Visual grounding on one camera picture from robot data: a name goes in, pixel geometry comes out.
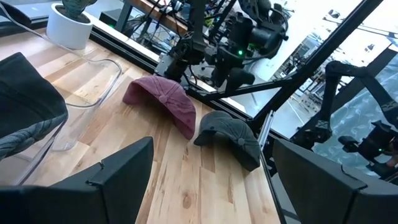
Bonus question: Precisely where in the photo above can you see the green leafy plant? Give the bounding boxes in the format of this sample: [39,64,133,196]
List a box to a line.
[61,0,98,20]

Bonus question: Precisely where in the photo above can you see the maroon corduroy baseball cap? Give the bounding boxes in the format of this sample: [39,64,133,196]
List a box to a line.
[122,75,197,141]

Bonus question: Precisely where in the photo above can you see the white plant pot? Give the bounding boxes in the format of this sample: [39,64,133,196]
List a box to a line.
[45,2,95,50]

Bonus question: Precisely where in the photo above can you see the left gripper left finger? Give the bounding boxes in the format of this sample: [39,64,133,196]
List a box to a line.
[0,136,155,224]

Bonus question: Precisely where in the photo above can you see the dark grey baseball cap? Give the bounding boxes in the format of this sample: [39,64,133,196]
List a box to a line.
[193,110,262,172]
[0,52,69,161]

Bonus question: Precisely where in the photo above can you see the person's right hand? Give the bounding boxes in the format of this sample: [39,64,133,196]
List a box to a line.
[387,152,398,169]

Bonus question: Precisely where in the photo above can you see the clear plastic bin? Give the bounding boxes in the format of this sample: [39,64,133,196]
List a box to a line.
[0,105,69,187]
[0,2,123,152]

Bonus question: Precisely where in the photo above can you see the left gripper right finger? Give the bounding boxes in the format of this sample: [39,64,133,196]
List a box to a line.
[272,138,398,224]

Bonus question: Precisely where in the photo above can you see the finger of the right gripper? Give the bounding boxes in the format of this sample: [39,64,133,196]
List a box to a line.
[225,67,256,93]
[212,70,226,89]

